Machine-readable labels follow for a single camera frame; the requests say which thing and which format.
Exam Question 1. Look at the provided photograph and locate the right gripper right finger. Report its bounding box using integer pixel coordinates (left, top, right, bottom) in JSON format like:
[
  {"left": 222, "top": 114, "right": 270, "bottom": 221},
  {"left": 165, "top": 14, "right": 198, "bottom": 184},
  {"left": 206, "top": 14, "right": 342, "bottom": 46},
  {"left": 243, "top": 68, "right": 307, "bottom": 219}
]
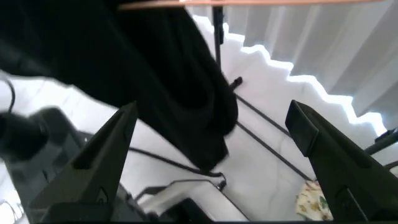
[{"left": 285, "top": 99, "right": 398, "bottom": 222}]

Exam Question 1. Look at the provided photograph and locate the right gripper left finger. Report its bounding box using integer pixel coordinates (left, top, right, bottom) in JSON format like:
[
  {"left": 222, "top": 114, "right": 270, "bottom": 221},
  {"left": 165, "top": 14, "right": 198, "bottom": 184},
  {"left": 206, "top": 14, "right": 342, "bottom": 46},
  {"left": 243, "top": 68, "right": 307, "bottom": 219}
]
[{"left": 29, "top": 101, "right": 139, "bottom": 223}]

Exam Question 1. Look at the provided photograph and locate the black garment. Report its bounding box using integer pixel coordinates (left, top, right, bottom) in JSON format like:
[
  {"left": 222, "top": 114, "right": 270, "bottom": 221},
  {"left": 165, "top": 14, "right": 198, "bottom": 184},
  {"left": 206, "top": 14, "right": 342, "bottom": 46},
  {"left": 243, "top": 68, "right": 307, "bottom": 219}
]
[{"left": 0, "top": 0, "right": 239, "bottom": 172}]

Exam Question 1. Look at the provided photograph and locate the pink clothes hanger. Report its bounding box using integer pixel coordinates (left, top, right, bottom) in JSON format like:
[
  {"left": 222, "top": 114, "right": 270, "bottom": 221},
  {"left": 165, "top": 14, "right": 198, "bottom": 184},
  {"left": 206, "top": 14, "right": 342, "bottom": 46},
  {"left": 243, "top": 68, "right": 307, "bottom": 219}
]
[{"left": 118, "top": 0, "right": 386, "bottom": 11}]

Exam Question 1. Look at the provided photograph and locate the black clothes rack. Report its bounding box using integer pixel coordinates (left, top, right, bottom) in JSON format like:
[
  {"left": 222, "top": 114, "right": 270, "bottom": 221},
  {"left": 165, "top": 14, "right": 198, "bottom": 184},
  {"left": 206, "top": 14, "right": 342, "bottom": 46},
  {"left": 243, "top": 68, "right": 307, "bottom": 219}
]
[{"left": 211, "top": 5, "right": 398, "bottom": 182}]

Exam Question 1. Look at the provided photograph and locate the cream printed garment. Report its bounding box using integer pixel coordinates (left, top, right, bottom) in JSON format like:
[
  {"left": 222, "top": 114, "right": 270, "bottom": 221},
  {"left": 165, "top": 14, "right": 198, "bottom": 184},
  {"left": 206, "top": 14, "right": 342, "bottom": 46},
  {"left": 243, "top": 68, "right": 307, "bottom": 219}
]
[{"left": 294, "top": 179, "right": 334, "bottom": 222}]

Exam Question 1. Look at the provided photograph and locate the white curtain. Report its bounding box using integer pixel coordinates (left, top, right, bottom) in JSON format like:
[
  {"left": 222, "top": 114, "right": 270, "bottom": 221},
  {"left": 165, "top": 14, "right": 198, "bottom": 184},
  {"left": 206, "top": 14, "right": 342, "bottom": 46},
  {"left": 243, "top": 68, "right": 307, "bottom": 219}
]
[{"left": 185, "top": 0, "right": 398, "bottom": 131}]

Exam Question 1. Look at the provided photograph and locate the black cable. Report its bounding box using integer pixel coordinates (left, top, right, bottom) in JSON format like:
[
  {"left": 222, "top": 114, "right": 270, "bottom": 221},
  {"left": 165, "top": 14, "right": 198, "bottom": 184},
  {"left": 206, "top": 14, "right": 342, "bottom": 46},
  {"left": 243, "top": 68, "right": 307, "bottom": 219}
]
[
  {"left": 127, "top": 146, "right": 227, "bottom": 192},
  {"left": 2, "top": 77, "right": 17, "bottom": 114}
]

